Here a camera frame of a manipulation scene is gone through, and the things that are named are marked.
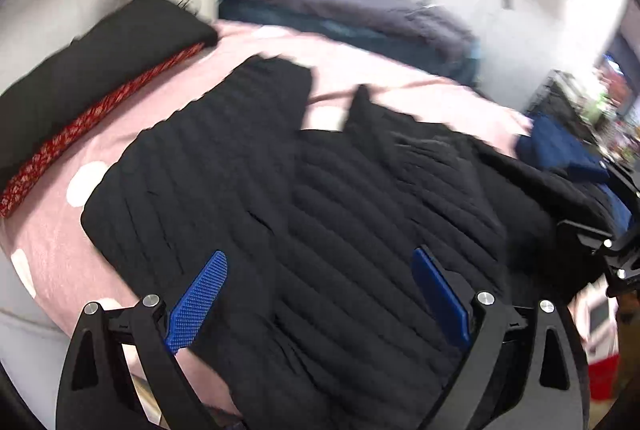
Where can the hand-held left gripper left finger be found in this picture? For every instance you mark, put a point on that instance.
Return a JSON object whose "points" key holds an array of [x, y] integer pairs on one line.
{"points": [[200, 297]]}

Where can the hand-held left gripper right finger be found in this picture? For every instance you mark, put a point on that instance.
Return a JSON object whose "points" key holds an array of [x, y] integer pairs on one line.
{"points": [[440, 297]]}

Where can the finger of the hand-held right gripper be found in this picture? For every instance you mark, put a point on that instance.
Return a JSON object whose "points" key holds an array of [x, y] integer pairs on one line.
{"points": [[580, 234]]}

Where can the black quilted jacket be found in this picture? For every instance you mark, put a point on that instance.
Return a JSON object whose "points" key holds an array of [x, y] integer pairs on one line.
{"points": [[325, 210]]}

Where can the navy blue garment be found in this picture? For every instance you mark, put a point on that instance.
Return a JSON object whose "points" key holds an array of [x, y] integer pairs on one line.
{"points": [[560, 145]]}

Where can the red box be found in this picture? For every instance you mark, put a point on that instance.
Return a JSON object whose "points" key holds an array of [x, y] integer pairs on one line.
{"points": [[602, 375]]}

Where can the black crate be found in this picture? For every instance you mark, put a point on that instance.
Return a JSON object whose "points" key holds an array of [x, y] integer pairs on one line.
{"points": [[560, 97]]}

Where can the pink dotted bed sheet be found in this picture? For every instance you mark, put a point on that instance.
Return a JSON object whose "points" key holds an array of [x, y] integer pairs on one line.
{"points": [[100, 160]]}

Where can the red patterned cloth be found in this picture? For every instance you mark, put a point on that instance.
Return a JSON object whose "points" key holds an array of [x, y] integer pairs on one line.
{"points": [[90, 115]]}

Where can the black folded cloth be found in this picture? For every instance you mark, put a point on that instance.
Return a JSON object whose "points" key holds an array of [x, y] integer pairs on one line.
{"points": [[90, 70]]}

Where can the dark grey jacket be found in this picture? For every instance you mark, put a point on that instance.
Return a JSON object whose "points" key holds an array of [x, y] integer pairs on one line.
{"points": [[360, 15]]}

